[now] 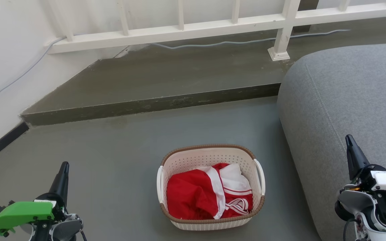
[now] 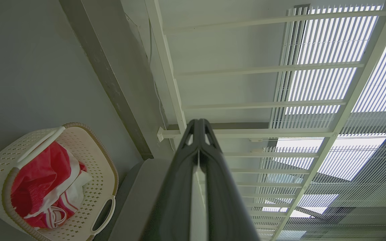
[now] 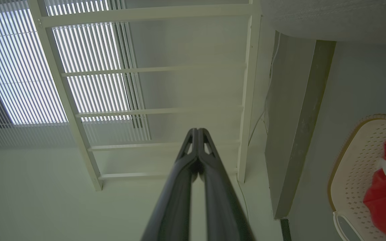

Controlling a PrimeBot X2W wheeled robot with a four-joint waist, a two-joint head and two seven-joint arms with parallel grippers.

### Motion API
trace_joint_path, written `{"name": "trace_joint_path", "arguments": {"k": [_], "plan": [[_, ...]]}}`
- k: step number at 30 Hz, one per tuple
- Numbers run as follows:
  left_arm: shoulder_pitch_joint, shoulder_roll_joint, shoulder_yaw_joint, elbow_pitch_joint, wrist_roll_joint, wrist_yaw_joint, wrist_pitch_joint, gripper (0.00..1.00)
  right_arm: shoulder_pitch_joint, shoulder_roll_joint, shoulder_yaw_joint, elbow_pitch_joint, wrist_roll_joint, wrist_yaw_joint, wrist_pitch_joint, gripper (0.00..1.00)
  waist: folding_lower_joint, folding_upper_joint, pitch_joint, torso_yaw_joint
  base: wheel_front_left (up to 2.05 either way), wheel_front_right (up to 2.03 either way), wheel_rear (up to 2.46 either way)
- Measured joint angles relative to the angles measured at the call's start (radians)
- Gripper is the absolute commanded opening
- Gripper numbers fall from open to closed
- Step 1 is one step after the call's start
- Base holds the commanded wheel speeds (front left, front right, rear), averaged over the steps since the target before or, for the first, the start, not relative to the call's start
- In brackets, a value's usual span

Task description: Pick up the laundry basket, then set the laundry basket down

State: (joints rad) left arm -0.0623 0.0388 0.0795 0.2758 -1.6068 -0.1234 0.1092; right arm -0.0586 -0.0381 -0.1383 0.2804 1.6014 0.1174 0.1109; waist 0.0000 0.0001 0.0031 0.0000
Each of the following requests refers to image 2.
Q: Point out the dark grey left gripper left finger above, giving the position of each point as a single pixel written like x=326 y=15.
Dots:
x=174 y=194

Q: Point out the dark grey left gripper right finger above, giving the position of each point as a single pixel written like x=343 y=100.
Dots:
x=224 y=201

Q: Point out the cream perforated plastic laundry basket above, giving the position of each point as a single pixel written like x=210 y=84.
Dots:
x=94 y=157

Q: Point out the red and white clothing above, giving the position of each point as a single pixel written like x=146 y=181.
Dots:
x=42 y=184

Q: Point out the white window blinds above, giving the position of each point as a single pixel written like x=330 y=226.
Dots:
x=327 y=83

